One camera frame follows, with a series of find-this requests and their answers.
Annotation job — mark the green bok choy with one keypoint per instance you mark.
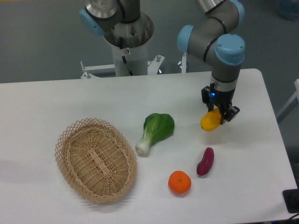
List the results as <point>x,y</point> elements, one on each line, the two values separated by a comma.
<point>156,127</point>

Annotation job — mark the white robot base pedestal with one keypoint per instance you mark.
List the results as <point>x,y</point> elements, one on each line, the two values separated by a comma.
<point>129,45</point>

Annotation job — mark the white frame at right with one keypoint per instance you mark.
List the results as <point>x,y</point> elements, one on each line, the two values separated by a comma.
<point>290,104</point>

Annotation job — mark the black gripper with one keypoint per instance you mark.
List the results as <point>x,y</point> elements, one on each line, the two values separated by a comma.
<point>221,99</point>

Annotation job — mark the woven wicker basket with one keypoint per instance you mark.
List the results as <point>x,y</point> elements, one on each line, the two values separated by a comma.
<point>96,160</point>

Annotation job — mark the orange tangerine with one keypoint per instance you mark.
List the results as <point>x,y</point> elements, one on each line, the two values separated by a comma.
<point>179,182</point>

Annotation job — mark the purple sweet potato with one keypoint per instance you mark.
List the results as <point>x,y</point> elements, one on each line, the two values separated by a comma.
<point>206,162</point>

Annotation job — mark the blue water bottle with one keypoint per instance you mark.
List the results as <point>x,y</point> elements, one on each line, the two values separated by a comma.
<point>289,9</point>

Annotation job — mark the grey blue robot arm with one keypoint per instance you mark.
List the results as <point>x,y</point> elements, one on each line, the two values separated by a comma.
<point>212,42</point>

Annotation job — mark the black device at table edge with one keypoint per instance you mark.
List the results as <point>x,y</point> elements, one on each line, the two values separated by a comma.
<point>291,198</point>

